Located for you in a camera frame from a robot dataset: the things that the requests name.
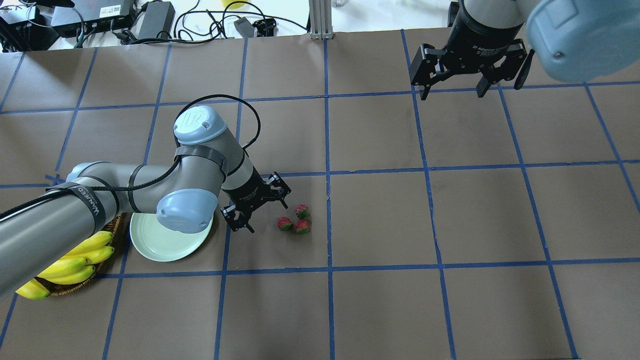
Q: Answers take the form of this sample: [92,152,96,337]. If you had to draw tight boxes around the red strawberry one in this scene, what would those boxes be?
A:
[276,216,294,231]

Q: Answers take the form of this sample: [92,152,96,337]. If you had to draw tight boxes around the red strawberry three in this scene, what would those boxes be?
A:
[294,203,310,219]

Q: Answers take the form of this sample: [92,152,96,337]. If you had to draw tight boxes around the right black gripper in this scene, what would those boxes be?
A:
[409,5,529,101]

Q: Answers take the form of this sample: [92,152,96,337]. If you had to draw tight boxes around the red strawberry two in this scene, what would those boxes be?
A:
[294,218,312,235]

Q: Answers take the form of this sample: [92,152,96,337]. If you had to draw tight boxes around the aluminium frame post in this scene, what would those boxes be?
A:
[308,0,334,40]

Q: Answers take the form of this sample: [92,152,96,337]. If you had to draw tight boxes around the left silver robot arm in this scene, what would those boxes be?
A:
[0,105,291,298]

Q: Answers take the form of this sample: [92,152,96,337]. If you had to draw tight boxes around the wicker basket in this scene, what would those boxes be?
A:
[34,214,126,296]

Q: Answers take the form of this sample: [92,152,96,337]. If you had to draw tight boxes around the light green plate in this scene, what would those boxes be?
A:
[129,213,214,262]

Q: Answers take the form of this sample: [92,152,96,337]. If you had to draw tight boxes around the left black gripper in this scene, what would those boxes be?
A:
[221,165,291,234]

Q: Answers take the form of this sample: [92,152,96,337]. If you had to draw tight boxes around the yellow banana bunch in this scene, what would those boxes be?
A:
[15,230,114,300]

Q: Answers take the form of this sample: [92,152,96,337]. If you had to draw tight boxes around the black power adapter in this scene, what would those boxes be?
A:
[136,0,175,40]

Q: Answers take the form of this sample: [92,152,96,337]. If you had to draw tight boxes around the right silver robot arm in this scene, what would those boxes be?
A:
[409,0,640,100]

